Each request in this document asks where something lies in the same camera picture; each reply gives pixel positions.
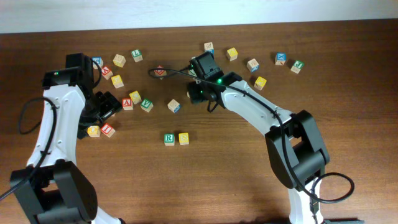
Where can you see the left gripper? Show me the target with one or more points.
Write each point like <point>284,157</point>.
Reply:
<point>111,104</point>

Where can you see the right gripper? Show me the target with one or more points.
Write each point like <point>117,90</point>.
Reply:
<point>196,96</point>

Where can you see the yellow S block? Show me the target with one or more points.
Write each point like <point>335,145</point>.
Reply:
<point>183,138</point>

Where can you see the green R block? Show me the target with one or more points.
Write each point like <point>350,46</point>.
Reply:
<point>169,139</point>

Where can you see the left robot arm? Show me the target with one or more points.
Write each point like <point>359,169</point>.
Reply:
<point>51,189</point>

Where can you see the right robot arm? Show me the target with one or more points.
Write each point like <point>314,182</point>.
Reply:
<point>296,149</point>

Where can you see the green Z block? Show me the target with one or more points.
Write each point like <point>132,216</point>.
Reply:
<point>192,72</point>

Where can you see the red A block lower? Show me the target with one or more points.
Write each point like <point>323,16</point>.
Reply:
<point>127,104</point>

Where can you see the red a block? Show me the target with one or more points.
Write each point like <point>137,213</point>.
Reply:
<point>106,72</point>
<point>127,104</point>

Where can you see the yellow block left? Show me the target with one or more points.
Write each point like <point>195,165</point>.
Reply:
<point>117,81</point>

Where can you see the red I block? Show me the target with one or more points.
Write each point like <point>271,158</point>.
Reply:
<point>107,130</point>

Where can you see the plain blue-sided block centre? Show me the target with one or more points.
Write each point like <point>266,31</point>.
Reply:
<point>174,106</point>

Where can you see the plain blue-sided block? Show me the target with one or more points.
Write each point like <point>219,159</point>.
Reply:
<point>174,106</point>
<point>252,65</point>
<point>208,47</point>

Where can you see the yellow O block lower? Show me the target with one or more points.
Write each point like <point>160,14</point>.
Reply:
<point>93,131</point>

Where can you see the yellow C block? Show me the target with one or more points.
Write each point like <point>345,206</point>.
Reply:
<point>135,97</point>

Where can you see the red A block upper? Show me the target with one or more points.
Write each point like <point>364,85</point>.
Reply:
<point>106,72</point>

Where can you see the green V block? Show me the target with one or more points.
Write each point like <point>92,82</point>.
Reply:
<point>146,105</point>

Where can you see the blue 5 block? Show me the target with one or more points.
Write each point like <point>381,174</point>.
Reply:
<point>99,60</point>

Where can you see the plain blue-sided block top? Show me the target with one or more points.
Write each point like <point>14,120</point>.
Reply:
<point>208,47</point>

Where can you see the plain yellow-sided block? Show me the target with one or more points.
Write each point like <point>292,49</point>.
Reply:
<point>119,60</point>

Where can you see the red Q block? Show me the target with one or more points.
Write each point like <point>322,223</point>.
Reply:
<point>160,72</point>

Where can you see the yellow block top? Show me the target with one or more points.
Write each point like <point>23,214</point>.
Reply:
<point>232,54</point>

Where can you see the green L block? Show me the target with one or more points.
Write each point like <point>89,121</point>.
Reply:
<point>137,55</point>

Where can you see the plain blue-sided block right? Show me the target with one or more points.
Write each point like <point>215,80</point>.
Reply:
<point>252,65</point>

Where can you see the yellow block right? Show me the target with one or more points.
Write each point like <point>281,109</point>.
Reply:
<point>260,83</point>

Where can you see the blue X block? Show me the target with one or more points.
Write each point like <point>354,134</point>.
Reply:
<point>280,58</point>

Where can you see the green J block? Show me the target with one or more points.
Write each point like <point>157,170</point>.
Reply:
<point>297,66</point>

